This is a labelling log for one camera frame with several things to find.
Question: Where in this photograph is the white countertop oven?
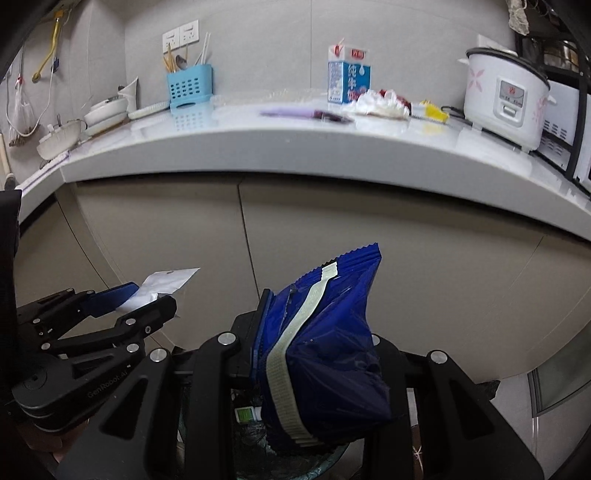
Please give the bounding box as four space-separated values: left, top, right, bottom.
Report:
540 80 591 185

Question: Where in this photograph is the clear hanging plastic bag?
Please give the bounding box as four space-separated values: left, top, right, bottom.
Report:
7 74 36 136

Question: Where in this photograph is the hanging white cloth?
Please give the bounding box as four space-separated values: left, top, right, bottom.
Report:
505 0 532 36

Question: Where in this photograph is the white floral rice cooker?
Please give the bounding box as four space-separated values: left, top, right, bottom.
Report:
458 46 558 152

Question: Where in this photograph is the crumpled white plastic bag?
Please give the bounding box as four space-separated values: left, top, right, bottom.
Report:
344 89 411 121

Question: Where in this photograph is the trash bin with black liner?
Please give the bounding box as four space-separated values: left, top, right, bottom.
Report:
178 388 421 480

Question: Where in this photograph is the ribbed white plate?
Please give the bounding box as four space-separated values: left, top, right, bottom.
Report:
128 100 171 120

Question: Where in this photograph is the yellow wrapper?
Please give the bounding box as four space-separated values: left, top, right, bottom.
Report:
411 99 451 123

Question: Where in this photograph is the white paper packet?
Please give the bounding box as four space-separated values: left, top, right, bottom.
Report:
124 268 200 312

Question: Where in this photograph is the yellow hanging utensil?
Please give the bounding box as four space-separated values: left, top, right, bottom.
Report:
31 11 64 84

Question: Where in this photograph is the blue plastic utensil holder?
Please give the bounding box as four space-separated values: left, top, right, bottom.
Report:
166 65 215 115

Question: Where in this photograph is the wooden rolling pin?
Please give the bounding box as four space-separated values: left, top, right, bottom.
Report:
0 131 17 191

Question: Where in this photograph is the steel pot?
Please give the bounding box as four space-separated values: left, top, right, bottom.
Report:
545 41 581 73

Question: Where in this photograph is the blue white milk carton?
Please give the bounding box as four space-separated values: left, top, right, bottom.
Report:
327 38 372 106

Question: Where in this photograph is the red mesh net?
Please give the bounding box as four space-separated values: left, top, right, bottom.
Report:
378 89 413 108

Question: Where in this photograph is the blue snack packet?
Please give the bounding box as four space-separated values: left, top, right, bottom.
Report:
252 243 394 455

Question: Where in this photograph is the grey cabinet door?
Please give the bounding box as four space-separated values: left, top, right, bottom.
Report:
480 231 591 385
14 180 265 361
238 178 561 384

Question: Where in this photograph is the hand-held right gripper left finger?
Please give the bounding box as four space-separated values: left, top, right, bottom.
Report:
55 288 278 480

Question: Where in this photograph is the white lidded bowl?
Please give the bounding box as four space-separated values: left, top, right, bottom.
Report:
83 98 129 127

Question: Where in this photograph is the black metal rack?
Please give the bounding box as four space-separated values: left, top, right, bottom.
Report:
513 18 591 193

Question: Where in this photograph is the white cloth purple trim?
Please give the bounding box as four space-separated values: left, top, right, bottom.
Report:
18 151 71 192

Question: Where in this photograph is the white plate on wooden board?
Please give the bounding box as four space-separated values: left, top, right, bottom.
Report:
83 113 133 137

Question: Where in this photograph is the white enamel bowl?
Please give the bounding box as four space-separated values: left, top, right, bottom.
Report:
37 119 88 158

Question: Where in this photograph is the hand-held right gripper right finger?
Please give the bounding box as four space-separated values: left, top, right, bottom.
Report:
365 335 546 480

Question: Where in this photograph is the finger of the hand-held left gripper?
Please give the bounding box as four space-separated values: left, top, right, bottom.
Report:
42 295 178 357
16 282 140 342

